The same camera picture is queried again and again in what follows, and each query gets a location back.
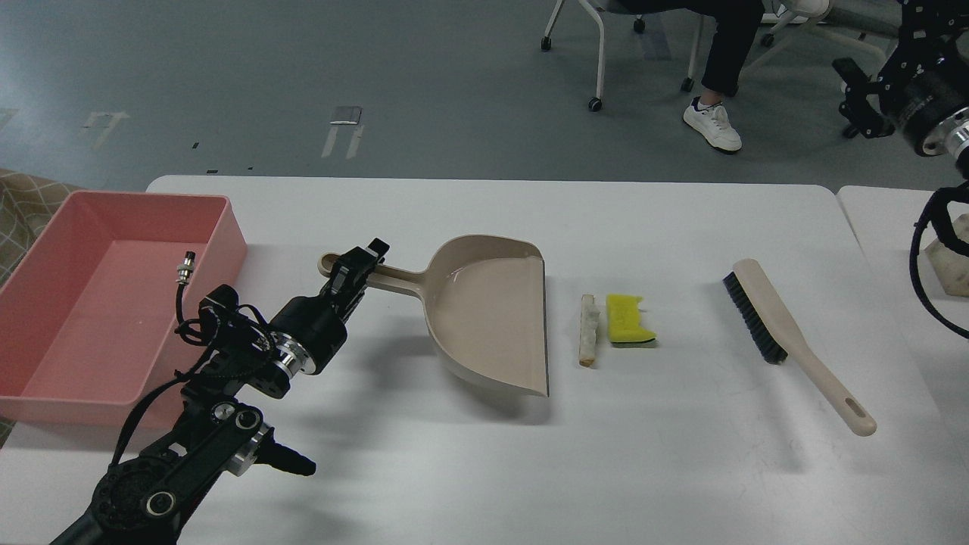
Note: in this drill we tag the beige hand brush black bristles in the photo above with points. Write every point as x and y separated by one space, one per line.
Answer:
777 336

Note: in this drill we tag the beige stone block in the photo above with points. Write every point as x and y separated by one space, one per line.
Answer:
949 267

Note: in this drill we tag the beige patterned cloth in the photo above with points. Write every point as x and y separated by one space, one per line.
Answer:
28 203

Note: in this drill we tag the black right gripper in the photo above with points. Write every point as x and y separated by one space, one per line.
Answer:
921 91

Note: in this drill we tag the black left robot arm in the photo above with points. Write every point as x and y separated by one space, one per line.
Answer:
149 499

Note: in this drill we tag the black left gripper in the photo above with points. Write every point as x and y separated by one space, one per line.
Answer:
318 323

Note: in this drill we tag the pink plastic bin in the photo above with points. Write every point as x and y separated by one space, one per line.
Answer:
87 318

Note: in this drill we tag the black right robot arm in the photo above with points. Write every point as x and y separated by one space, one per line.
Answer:
935 221

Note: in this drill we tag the beige plastic dustpan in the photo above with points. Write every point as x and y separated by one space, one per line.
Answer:
484 301

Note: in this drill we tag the yellow sponge piece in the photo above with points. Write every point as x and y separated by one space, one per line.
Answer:
624 324

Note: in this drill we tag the seated person leg white shoe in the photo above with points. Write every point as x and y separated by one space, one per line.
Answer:
736 25

